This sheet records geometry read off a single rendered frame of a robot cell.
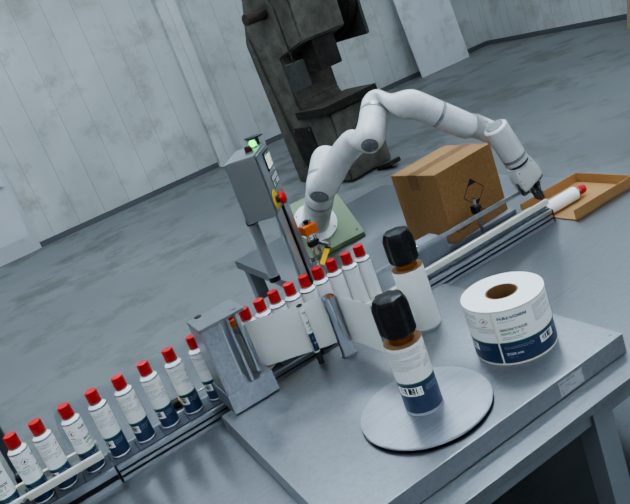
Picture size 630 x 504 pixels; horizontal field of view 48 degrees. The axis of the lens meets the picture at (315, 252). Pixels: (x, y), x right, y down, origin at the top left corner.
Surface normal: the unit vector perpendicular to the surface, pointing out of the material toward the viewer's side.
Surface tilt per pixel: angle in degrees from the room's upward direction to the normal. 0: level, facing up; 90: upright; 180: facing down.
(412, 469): 0
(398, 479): 0
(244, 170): 90
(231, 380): 90
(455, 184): 90
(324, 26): 92
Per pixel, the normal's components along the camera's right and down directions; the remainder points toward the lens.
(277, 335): 0.00, 0.33
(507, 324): -0.23, 0.40
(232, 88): 0.46, 0.13
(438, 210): -0.77, 0.45
